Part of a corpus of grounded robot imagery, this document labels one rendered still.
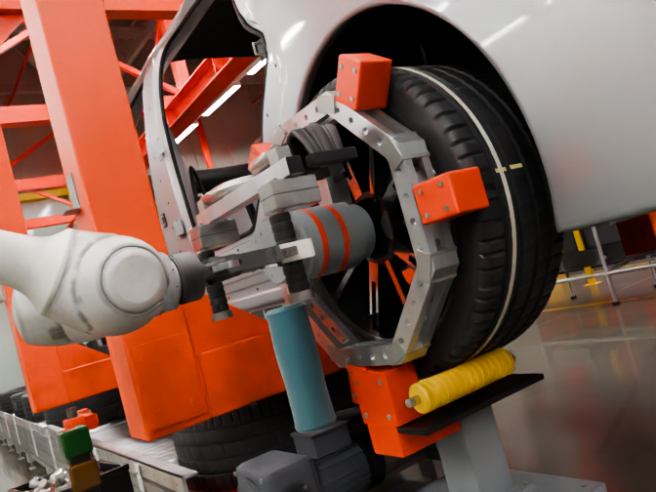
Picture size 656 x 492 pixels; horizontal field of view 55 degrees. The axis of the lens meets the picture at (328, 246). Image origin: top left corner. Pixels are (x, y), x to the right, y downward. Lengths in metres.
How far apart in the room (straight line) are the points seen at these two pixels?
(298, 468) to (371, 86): 0.83
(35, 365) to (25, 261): 2.73
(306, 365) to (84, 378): 2.28
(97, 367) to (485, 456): 2.44
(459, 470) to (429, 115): 0.75
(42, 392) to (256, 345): 1.94
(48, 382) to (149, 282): 2.78
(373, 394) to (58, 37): 1.11
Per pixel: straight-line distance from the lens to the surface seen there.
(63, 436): 1.02
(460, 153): 1.12
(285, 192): 1.03
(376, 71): 1.19
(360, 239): 1.25
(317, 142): 1.09
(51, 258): 0.73
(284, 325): 1.31
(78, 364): 3.50
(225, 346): 1.62
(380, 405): 1.30
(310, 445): 1.55
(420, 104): 1.17
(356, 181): 1.37
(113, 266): 0.68
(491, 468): 1.45
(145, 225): 1.60
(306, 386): 1.32
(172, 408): 1.57
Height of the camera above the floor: 0.77
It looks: 3 degrees up
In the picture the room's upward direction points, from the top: 15 degrees counter-clockwise
